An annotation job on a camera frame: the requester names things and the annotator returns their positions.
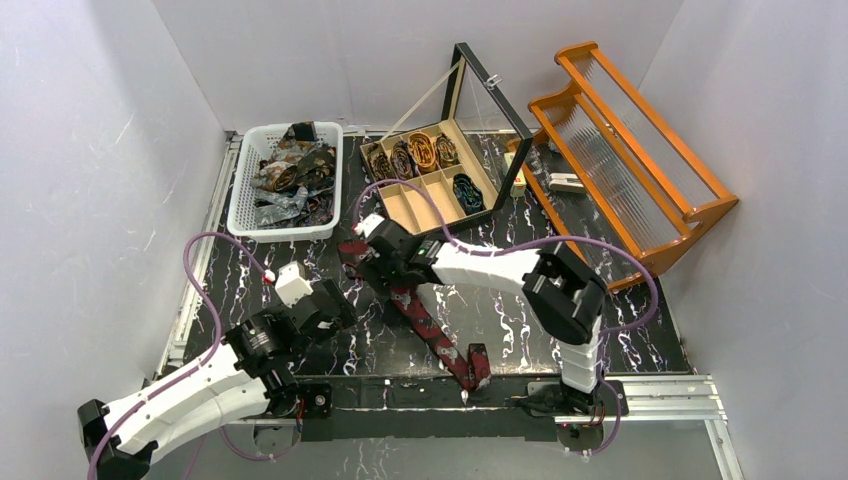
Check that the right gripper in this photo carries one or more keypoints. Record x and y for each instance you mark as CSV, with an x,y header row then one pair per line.
x,y
370,254

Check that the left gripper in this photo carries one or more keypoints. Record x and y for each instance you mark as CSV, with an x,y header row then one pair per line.
x,y
332,302

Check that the blue green tie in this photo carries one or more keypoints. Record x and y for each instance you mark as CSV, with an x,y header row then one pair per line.
x,y
468,195

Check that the red patterned tie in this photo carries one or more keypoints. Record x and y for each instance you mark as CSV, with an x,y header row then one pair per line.
x,y
471,370

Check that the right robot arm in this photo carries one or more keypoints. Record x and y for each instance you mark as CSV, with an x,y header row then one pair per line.
x,y
562,292

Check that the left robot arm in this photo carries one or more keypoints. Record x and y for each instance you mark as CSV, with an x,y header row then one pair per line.
x,y
245,373

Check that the pile of patterned ties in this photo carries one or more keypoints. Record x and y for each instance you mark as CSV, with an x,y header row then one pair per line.
x,y
295,187

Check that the rolled dark striped tie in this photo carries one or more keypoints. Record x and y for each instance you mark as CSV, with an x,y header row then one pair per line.
x,y
380,163

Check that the rolled purple patterned tie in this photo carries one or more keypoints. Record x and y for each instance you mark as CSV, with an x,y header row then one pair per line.
x,y
402,161

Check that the wooden tie storage box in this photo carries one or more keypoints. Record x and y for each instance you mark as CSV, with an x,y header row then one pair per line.
x,y
416,203

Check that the rolled orange tie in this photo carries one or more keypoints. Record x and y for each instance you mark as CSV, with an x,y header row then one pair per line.
x,y
423,153

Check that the rolled brown patterned tie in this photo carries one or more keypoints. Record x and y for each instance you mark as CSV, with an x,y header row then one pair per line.
x,y
446,152

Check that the white plastic basket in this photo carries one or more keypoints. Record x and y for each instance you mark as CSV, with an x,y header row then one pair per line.
x,y
257,145

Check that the small cream box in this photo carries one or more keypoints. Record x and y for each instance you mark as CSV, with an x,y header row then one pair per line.
x,y
519,184

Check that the glass box lid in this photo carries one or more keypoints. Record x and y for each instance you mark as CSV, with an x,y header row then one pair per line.
x,y
484,125

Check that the white stapler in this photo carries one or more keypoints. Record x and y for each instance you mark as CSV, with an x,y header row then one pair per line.
x,y
565,182

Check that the orange wooden rack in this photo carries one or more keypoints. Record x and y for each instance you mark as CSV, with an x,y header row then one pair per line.
x,y
656,194

